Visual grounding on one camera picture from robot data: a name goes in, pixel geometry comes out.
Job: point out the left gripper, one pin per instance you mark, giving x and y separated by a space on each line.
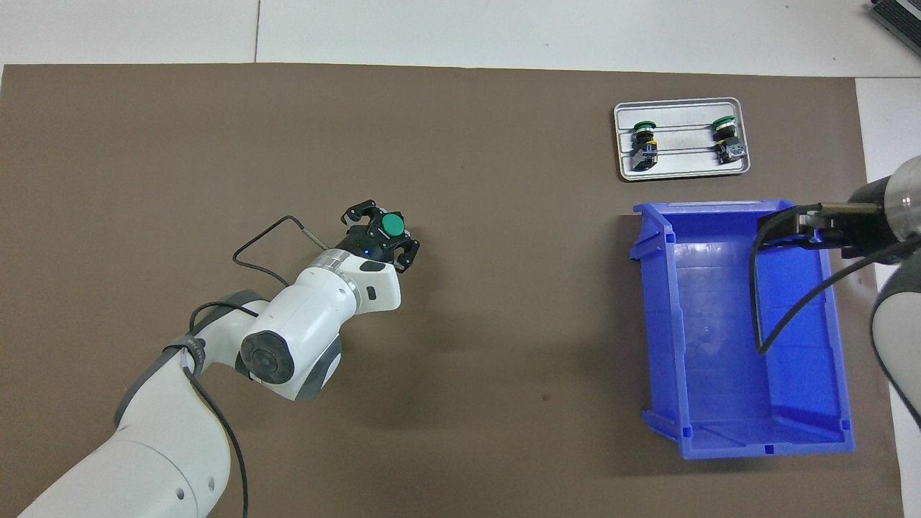
360 244

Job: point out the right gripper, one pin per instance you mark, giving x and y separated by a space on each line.
867 223

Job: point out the green push button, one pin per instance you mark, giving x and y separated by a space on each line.
393 225
727 140
645 144

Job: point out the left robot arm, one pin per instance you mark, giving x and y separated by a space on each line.
173 432

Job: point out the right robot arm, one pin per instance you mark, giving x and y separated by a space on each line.
896 316

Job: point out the blue plastic bin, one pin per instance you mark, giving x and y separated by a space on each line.
727 345

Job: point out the silver metal tray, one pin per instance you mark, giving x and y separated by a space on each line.
683 162

